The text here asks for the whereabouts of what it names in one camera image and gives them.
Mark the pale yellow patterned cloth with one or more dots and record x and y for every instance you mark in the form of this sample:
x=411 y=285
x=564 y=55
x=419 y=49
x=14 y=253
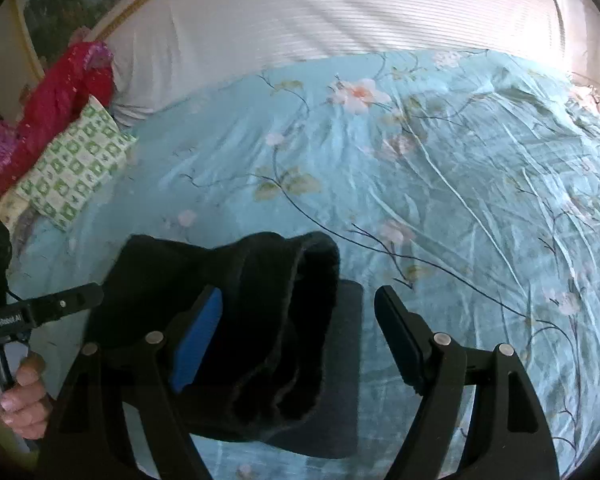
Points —
x=12 y=210

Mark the red floral quilt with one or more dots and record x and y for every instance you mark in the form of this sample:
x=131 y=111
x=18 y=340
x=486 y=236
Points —
x=50 y=100

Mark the black pants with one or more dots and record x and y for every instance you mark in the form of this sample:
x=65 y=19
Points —
x=270 y=320

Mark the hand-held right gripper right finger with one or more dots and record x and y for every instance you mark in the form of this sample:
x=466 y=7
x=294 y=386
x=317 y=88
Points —
x=400 y=340

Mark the light blue floral bed sheet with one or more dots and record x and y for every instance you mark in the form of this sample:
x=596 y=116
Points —
x=430 y=170

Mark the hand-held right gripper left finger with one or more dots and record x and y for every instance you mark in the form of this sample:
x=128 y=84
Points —
x=197 y=340

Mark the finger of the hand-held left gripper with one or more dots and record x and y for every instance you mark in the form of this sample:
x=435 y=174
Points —
x=65 y=302

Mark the white striped quilt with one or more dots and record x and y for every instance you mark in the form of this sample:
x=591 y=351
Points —
x=330 y=15

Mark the green patterned pillow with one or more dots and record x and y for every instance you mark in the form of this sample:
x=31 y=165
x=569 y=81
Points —
x=75 y=165

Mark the person's left hand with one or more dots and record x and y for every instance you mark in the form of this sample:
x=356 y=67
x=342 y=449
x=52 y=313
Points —
x=27 y=405

